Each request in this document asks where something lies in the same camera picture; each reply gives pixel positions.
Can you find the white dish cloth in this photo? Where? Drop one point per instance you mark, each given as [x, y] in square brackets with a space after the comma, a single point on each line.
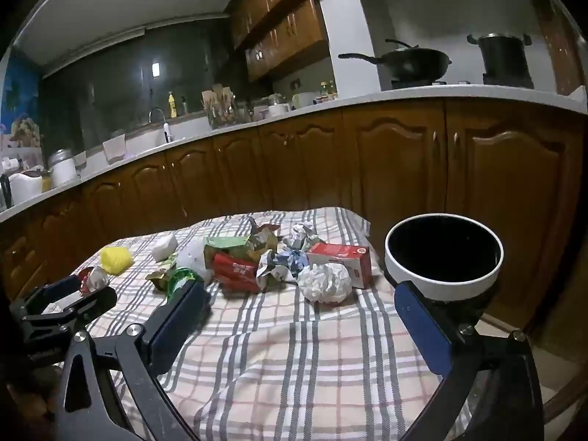
[114, 148]

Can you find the wall poster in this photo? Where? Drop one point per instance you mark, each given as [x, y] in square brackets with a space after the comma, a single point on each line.
[18, 101]

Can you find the small red and white wrapper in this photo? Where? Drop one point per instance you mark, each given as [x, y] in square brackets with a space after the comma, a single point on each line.
[94, 279]

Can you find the sink faucet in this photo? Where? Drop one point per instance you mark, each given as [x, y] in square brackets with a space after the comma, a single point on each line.
[166, 131]

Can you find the yellow sponge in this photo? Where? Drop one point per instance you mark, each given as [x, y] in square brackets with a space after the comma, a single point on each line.
[115, 261]

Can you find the white canister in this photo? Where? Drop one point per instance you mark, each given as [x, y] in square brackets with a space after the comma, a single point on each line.
[62, 172]

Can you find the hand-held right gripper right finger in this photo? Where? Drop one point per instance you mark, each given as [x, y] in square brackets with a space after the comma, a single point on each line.
[422, 326]

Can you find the blue and white paper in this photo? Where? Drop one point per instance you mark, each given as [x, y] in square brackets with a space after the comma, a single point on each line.
[285, 262]

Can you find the red carton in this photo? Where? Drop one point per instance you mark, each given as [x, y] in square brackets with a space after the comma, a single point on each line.
[340, 252]

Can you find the white kitchen countertop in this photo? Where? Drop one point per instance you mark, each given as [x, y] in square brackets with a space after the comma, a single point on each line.
[367, 96]

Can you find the white foam piece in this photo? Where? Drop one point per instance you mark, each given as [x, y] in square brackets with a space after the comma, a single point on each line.
[164, 247]

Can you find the grey paper ball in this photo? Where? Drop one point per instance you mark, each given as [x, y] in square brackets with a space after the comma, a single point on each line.
[301, 234]

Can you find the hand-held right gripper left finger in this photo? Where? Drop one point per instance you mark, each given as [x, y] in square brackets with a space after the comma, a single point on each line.
[177, 321]

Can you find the red snack packet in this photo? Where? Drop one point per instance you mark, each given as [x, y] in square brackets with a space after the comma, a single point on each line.
[234, 271]

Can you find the wooden lower cabinets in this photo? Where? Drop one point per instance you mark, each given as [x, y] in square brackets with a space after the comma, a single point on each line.
[404, 165]

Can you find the foil wrapper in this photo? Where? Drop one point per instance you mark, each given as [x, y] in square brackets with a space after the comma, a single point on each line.
[264, 236]

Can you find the utensil holder with wooden utensils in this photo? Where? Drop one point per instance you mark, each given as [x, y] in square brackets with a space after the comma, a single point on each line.
[219, 110]

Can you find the plaid tablecloth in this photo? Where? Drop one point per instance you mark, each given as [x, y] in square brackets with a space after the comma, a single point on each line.
[294, 353]

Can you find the green snack packet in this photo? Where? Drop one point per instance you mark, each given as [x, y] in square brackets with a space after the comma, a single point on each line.
[181, 280]

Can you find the white-rimmed black bin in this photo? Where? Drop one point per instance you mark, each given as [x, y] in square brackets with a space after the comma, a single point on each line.
[441, 285]

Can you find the black wok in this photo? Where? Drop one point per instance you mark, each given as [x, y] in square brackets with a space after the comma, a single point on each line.
[413, 64]

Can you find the yellow bottle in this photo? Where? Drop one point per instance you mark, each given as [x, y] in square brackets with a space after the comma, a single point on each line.
[172, 105]

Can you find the white plastic bag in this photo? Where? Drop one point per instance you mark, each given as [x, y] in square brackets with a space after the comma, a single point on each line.
[193, 259]

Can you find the black stock pot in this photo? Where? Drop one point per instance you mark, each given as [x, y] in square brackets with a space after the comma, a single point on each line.
[503, 57]

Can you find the white small appliance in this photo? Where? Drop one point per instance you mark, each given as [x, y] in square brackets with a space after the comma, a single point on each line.
[303, 101]

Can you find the white rice cooker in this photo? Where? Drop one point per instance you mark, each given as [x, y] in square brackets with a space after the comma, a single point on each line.
[25, 189]

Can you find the wooden upper cabinets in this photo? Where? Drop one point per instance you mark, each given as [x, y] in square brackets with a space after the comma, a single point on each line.
[285, 27]

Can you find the dark window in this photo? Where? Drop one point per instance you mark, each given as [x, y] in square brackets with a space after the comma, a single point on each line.
[115, 78]

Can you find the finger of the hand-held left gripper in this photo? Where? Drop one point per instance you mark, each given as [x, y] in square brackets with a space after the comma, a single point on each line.
[92, 301]
[64, 285]

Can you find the green carton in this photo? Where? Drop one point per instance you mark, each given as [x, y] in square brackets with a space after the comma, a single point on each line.
[225, 243]

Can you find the white paper ball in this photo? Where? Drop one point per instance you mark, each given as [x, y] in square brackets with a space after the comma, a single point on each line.
[324, 282]

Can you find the oil bottle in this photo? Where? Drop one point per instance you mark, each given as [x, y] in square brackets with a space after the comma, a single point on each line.
[324, 93]
[332, 91]

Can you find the olive wrapper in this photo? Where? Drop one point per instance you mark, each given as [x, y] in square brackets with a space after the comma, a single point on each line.
[158, 278]

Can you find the wooden cabinets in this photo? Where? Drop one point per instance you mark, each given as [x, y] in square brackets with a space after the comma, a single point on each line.
[285, 27]
[404, 165]

